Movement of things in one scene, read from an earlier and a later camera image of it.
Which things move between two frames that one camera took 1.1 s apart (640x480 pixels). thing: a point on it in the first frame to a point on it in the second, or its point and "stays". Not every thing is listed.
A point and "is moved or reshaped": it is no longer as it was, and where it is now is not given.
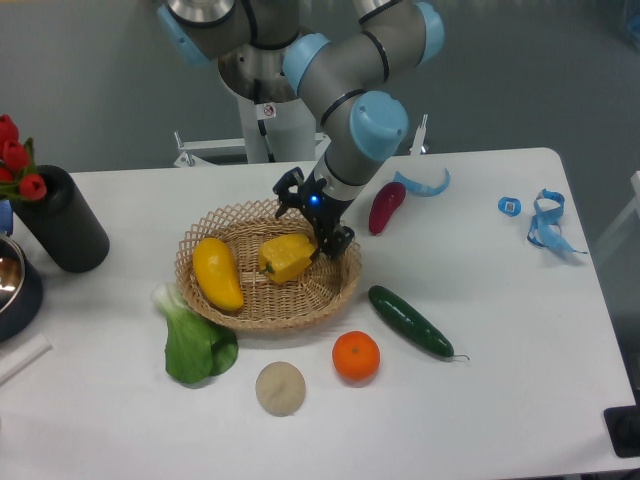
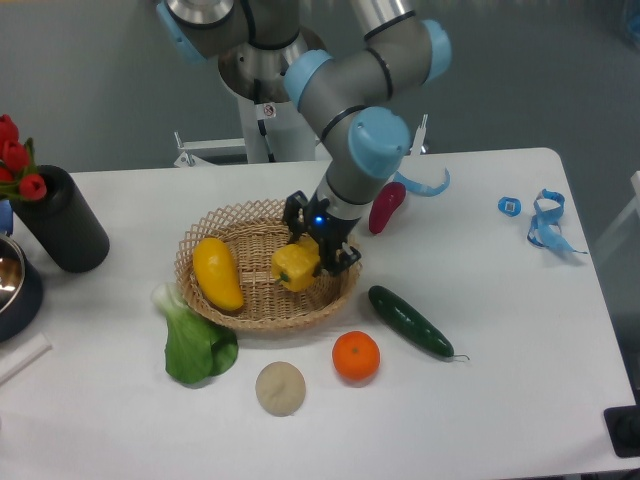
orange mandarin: (356, 355) stays
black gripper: (321, 211) to (329, 230)
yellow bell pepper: (284, 256) is moved or reshaped
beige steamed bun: (280, 388) stays
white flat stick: (16, 359) stays
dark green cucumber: (411, 322) stays
